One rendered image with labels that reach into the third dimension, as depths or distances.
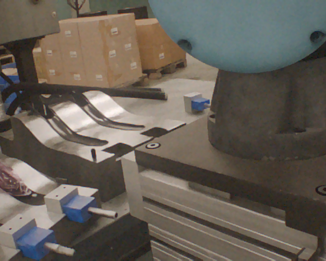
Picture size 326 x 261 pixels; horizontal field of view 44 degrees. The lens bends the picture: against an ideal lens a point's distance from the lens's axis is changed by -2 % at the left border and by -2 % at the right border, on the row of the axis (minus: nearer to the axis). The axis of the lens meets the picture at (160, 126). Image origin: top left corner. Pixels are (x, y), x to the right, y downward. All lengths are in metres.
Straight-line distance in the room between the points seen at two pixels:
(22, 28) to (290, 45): 1.50
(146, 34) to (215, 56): 5.32
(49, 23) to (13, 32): 0.16
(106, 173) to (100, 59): 4.06
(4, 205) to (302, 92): 0.58
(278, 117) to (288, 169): 0.05
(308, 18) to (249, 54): 0.04
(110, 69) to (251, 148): 4.49
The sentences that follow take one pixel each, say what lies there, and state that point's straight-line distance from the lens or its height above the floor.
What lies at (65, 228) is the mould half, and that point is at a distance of 0.73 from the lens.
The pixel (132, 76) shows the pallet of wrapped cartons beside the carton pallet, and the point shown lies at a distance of 5.11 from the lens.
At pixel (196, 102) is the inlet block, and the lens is 1.30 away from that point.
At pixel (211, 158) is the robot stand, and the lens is 0.40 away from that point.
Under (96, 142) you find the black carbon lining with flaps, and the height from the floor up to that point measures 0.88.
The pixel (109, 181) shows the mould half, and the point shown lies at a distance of 0.84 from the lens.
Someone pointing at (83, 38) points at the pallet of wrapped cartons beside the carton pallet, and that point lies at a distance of 4.99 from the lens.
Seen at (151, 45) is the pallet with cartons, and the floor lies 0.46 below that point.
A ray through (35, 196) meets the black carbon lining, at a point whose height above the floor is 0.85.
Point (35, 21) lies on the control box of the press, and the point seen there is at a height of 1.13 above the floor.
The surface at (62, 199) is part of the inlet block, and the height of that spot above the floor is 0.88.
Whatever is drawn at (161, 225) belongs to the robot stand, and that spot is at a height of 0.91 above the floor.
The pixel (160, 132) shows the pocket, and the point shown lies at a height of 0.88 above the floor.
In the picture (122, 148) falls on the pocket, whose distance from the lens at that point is 0.90.
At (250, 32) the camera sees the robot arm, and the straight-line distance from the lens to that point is 0.23.
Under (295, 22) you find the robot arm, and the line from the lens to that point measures 0.23.
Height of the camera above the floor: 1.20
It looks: 19 degrees down
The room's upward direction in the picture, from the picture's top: 7 degrees counter-clockwise
